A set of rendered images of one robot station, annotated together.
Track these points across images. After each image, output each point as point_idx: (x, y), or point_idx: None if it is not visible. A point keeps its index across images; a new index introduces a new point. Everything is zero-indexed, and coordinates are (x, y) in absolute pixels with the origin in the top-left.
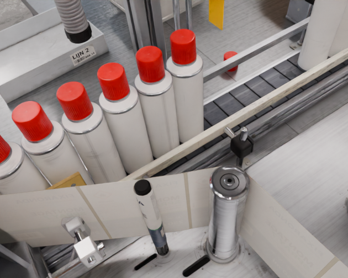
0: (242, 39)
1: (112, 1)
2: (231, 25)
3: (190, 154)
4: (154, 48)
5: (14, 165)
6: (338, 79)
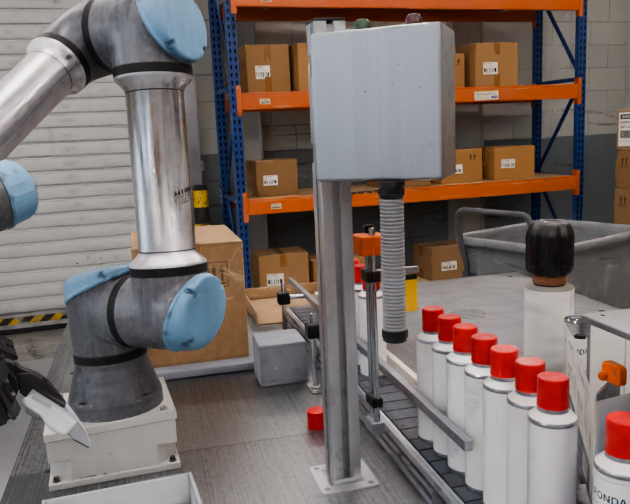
0: (275, 413)
1: (64, 485)
2: (241, 414)
3: None
4: (443, 314)
5: None
6: None
